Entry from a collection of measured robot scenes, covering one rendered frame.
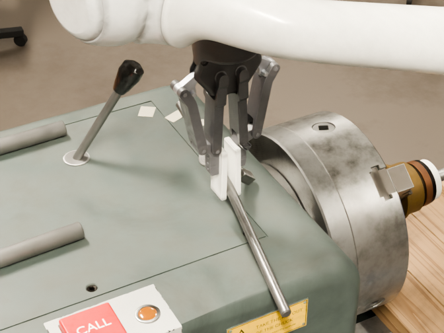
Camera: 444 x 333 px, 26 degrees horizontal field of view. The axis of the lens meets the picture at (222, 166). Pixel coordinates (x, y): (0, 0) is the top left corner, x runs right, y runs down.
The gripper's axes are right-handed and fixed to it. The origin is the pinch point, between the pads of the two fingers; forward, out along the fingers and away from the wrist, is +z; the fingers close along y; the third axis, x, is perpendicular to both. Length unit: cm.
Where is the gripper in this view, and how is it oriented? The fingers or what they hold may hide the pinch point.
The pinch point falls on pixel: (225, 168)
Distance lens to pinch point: 115.9
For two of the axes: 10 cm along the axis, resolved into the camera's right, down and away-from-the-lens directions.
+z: 0.0, 8.0, 6.0
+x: -4.7, -5.3, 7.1
